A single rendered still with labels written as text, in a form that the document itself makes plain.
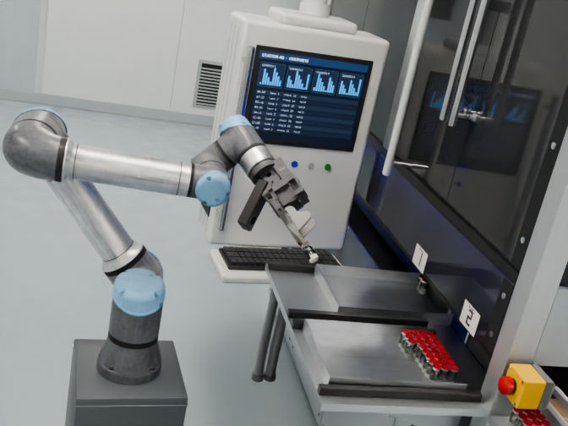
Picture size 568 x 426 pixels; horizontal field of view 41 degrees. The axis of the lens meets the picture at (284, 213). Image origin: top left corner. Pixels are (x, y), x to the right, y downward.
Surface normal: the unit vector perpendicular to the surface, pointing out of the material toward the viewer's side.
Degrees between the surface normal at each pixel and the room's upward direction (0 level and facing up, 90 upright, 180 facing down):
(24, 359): 0
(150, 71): 90
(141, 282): 7
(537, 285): 90
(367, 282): 0
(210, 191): 90
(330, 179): 90
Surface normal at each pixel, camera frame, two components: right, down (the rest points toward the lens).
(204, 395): 0.18, -0.92
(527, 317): 0.20, 0.38
